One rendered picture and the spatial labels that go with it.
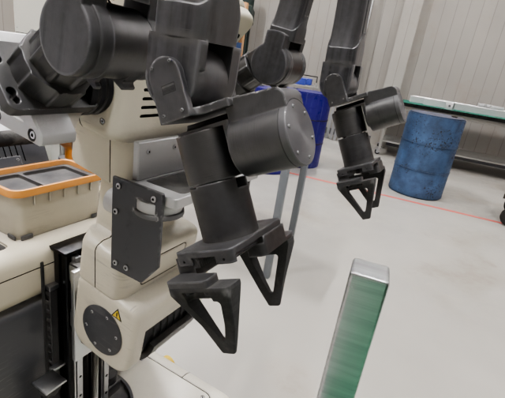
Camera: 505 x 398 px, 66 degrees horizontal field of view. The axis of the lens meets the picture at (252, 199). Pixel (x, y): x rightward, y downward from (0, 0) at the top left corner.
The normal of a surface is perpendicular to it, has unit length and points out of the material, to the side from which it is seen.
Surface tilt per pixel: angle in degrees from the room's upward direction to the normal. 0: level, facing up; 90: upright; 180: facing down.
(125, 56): 109
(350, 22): 88
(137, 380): 0
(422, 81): 90
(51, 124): 54
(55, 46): 89
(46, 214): 92
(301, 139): 65
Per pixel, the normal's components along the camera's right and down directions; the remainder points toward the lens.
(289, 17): -0.39, 0.11
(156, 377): 0.15, -0.93
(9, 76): 0.77, -0.33
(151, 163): 0.86, 0.29
